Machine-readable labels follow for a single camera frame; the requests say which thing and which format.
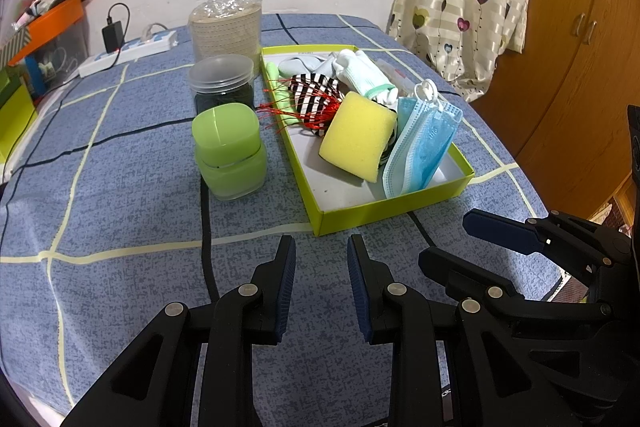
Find red tassel ornament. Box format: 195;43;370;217
255;75;345;138

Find white power strip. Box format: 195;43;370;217
78;30;178;78

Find yellow sponge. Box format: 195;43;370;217
319;92;397;183

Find black charger with cable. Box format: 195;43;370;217
102;2;131;69

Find green striped box lid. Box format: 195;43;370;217
0;27;32;68

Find blue face masks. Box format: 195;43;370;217
382;79;463;198

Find green cleaning cloth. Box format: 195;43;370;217
262;61;299;126

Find green plastic jar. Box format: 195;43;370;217
192;103;267;200

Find orange lidded storage bin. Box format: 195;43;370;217
8;0;84;66

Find black white striped ball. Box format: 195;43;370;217
378;133;397;168

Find striped sock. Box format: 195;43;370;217
288;75;345;138

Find lime green cardboard box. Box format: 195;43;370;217
0;69;37;164

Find green white shallow box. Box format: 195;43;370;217
260;44;474;236

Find grey work glove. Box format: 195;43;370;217
278;52;337;79

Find white green-trimmed sock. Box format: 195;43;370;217
333;49;399;109

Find wooden wardrobe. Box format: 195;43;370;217
473;0;639;218

